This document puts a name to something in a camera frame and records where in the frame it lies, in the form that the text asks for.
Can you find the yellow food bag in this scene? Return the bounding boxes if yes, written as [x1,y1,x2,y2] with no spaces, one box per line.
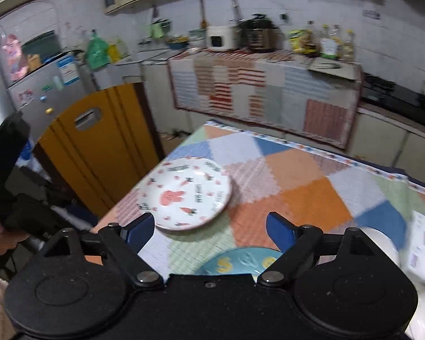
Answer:
[288,29,316,56]

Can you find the black pressure cooker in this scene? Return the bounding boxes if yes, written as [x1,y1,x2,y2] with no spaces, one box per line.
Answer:
[241,14,279,54]

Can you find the orange wooden chair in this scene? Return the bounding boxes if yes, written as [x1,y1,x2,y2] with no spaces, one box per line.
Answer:
[32,82,165,220]

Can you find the black gas stove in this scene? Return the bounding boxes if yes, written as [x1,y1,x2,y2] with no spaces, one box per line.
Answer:
[361,74,425,111]

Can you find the white tissue pack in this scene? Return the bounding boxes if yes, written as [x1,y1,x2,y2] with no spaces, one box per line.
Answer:
[407,211,425,288]

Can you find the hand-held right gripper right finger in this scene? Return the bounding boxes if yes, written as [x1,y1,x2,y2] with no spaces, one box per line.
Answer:
[257,212,381,287]

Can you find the metal hanging utensil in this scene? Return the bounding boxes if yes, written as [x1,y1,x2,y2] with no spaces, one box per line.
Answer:
[228,0,244,26]

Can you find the white bunny print plate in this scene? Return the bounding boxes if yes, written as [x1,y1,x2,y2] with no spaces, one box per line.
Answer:
[136,156,232,232]

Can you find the blue plate yellow print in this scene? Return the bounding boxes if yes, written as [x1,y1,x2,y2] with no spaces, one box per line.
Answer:
[195,247,284,277]

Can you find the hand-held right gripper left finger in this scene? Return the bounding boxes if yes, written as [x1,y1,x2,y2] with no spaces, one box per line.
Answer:
[42,212,164,288]

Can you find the striped patchwork counter cloth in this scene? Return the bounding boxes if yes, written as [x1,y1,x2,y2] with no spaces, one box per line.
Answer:
[167,50,362,150]

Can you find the white rice cooker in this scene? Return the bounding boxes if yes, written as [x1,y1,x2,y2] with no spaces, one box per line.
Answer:
[206,25,240,52]

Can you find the yellow oil bottle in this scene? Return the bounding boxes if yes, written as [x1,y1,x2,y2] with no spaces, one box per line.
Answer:
[343,30,356,62]

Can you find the green hanging cloth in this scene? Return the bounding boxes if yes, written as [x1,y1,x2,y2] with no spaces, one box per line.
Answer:
[150,19,171,40]

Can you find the silver fridge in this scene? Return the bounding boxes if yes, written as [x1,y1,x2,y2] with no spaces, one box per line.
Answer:
[0,1,100,156]

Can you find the white label oil bottle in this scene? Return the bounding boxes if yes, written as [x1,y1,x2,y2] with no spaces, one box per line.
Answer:
[320,25,341,60]

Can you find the cream lower cabinets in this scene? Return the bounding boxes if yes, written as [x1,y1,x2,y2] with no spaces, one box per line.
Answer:
[350,105,425,176]

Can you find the cartoon fridge sticker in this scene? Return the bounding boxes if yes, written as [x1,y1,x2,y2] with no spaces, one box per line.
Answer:
[2,33,32,82]

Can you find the grey cutting board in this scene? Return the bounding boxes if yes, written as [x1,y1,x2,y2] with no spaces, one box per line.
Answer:
[307,58,362,79]

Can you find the green plastic bag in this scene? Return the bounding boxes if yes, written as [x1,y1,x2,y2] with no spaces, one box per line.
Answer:
[86,30,111,71]

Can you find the blue basin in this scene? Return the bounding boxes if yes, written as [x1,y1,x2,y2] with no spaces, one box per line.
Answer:
[165,35,191,51]

